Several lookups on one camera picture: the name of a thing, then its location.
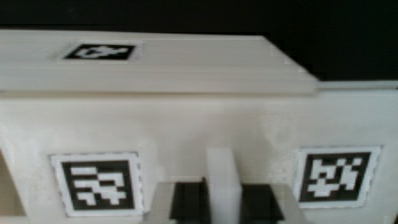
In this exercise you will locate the white cabinet door panel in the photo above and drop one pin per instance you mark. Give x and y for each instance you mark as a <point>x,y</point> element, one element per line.
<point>151,129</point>
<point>329,153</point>

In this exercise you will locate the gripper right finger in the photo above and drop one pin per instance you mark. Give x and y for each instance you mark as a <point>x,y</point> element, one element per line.
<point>268,205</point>

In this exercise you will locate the white cabinet body box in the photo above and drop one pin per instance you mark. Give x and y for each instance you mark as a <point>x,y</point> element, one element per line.
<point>80,62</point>

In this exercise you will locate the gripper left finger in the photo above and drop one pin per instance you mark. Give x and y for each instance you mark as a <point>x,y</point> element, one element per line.
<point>179,204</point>

